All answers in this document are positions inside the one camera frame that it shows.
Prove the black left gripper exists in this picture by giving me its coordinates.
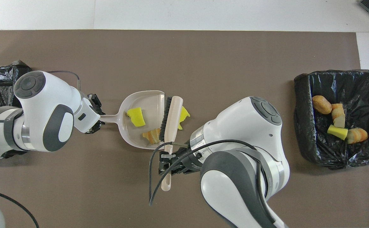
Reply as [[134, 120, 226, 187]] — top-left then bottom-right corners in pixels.
[[85, 93, 106, 134]]

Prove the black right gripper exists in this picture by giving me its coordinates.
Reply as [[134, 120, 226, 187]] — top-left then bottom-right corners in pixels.
[[158, 148, 204, 175]]

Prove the pale striped croissant piece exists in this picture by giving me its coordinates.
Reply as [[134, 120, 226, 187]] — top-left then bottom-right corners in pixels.
[[142, 128, 161, 145]]

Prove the beige hand brush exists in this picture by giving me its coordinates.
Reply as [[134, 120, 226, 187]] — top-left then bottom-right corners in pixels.
[[159, 96, 184, 192]]

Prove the yellow wedge sponge piece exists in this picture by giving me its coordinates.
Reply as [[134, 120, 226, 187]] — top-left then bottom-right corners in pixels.
[[127, 107, 146, 127]]

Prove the yellow notched sponge piece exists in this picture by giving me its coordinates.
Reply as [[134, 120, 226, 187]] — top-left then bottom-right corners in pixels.
[[178, 106, 191, 130]]

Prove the beige plastic dustpan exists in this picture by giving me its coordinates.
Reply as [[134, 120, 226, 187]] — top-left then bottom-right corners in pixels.
[[100, 91, 172, 150]]

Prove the brown bread roll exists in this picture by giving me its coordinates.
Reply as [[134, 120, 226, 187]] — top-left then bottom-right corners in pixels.
[[312, 95, 332, 115]]

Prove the small yellow sponge piece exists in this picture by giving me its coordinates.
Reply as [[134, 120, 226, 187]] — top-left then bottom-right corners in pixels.
[[327, 124, 348, 141]]

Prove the orange striped croissant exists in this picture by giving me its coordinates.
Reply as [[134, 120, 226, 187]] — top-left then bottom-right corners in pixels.
[[347, 128, 369, 144]]

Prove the brown table mat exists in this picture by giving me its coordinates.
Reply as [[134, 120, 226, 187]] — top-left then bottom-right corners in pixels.
[[0, 30, 369, 228]]

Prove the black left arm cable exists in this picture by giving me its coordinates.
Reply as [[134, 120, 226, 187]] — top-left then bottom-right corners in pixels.
[[0, 70, 81, 228]]

